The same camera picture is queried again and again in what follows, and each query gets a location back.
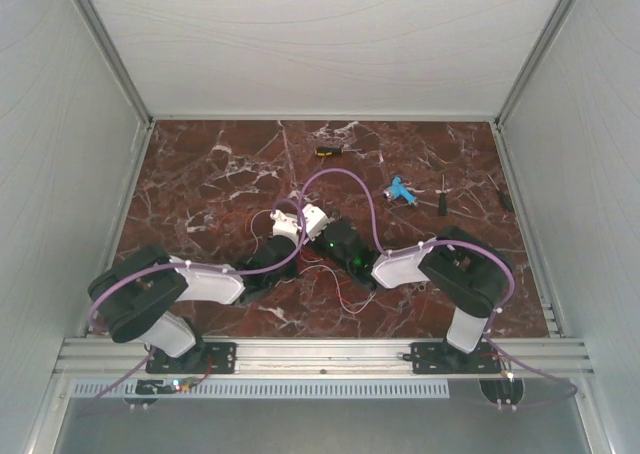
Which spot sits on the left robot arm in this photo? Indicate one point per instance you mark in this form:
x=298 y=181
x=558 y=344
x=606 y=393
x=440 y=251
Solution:
x=133 y=300

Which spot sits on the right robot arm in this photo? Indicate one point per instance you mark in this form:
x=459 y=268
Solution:
x=475 y=277

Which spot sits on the yellow black screwdriver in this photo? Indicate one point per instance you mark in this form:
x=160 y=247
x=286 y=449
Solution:
x=325 y=151

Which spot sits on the blue plastic tool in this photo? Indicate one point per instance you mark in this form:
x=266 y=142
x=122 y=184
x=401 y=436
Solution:
x=397 y=190

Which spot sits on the black screwdriver far right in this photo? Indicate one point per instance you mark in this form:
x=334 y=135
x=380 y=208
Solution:
x=503 y=197

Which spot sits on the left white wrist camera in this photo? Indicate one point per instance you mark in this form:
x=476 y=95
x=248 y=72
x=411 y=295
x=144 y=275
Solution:
x=287 y=225

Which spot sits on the black handle screwdriver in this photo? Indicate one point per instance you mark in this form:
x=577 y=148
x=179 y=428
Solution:
x=442 y=202

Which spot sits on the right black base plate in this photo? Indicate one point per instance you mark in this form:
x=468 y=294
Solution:
x=431 y=358

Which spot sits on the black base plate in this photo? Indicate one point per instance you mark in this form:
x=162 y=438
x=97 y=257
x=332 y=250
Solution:
x=431 y=358
x=213 y=357

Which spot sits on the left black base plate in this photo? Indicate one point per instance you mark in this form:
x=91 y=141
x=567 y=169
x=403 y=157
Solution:
x=213 y=357

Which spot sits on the aluminium front rail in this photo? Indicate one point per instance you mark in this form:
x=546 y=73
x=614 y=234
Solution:
x=315 y=357

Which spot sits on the slotted grey cable duct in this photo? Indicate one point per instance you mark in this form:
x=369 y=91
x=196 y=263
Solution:
x=268 y=389

